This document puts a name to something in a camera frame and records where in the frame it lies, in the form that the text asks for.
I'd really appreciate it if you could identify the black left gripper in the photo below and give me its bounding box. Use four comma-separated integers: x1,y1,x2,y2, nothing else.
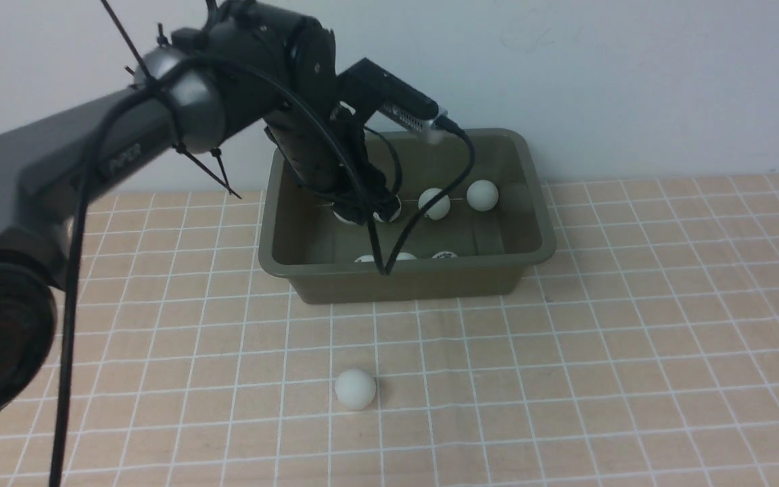
295,105,403,225

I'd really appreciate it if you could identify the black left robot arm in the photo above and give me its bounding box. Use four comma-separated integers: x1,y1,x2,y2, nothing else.
0,1,385,412

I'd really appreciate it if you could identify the olive green plastic bin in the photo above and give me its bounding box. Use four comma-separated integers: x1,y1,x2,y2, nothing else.
258,129,557,304

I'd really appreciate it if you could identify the plain white ping-pong ball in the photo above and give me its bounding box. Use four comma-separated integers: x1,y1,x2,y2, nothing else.
466,179,500,212

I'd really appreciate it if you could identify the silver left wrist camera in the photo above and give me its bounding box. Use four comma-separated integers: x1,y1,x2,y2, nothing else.
339,57,449,144

